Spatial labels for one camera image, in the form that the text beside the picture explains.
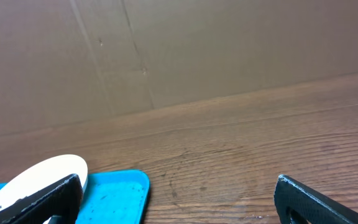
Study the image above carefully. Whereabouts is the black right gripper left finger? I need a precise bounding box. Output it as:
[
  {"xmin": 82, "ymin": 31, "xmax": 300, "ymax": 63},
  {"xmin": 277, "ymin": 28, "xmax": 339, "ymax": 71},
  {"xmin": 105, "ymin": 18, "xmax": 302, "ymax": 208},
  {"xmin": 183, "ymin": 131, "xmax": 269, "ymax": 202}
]
[{"xmin": 0, "ymin": 174, "xmax": 83, "ymax": 224}]

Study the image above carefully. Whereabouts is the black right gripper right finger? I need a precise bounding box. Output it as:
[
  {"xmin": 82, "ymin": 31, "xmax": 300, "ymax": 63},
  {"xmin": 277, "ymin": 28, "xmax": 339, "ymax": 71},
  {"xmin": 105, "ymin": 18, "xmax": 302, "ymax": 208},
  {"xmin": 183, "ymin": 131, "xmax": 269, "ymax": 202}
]
[{"xmin": 273, "ymin": 174, "xmax": 358, "ymax": 224}]

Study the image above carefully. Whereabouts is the teal plastic serving tray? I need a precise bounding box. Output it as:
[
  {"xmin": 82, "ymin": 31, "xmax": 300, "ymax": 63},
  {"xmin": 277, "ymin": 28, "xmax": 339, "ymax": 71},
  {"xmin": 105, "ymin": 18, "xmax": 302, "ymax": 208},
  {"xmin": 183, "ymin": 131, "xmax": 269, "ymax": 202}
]
[{"xmin": 0, "ymin": 169, "xmax": 151, "ymax": 224}]

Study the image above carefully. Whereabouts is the white round plate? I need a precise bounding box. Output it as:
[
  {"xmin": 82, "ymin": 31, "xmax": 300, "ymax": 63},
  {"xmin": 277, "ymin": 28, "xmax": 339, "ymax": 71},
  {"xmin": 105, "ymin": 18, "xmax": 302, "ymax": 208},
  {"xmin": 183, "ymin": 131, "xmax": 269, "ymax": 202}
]
[{"xmin": 0, "ymin": 154, "xmax": 88, "ymax": 223}]

